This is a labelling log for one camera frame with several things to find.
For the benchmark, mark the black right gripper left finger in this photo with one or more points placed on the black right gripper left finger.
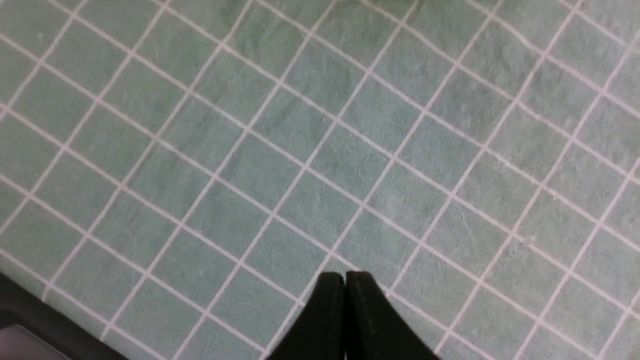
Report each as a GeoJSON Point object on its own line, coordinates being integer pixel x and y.
{"type": "Point", "coordinates": [316, 334]}

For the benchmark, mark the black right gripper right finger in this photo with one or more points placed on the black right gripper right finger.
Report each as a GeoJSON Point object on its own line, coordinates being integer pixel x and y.
{"type": "Point", "coordinates": [374, 330]}

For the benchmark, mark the green checkered tablecloth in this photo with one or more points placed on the green checkered tablecloth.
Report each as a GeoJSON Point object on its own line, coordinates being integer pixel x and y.
{"type": "Point", "coordinates": [175, 174]}

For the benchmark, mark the black table edge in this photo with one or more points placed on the black table edge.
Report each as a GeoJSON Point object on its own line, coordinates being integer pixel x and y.
{"type": "Point", "coordinates": [33, 330]}

